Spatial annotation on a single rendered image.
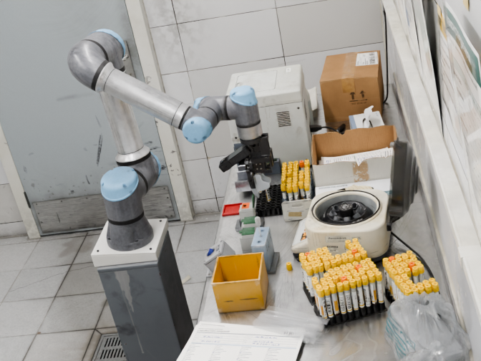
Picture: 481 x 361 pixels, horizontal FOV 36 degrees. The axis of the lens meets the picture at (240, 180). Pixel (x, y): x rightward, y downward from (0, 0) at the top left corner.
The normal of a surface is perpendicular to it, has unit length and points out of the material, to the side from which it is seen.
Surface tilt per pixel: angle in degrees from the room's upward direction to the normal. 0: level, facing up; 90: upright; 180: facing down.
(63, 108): 90
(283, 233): 0
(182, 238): 0
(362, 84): 88
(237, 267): 90
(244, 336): 0
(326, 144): 88
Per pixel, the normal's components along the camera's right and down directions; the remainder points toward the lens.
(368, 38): -0.09, 0.47
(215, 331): -0.18, -0.88
